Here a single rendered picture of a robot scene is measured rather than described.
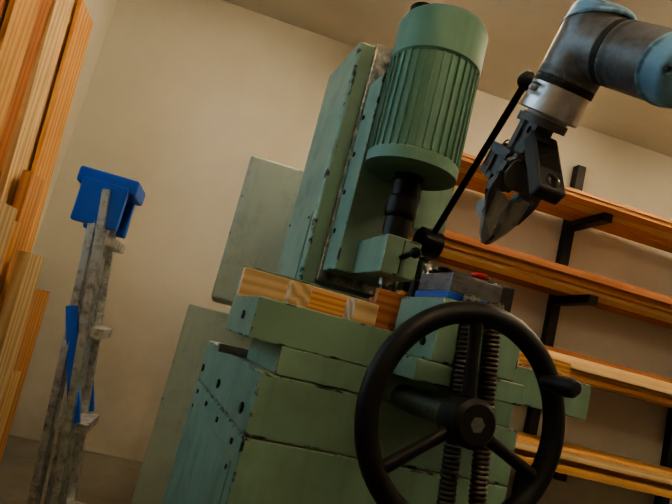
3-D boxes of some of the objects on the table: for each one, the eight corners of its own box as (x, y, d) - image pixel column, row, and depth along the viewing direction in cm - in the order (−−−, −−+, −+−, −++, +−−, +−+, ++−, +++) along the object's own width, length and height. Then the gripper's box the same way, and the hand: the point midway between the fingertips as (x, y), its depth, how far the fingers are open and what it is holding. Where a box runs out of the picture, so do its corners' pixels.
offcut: (363, 325, 90) (368, 304, 90) (374, 327, 86) (379, 305, 87) (341, 319, 88) (347, 298, 89) (352, 320, 85) (357, 298, 85)
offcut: (283, 303, 86) (289, 281, 87) (303, 309, 87) (309, 286, 88) (287, 303, 83) (293, 280, 84) (307, 309, 84) (313, 285, 84)
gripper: (553, 122, 92) (491, 236, 100) (507, 101, 90) (447, 220, 97) (582, 135, 85) (512, 257, 92) (533, 113, 82) (465, 241, 89)
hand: (489, 238), depth 92 cm, fingers closed
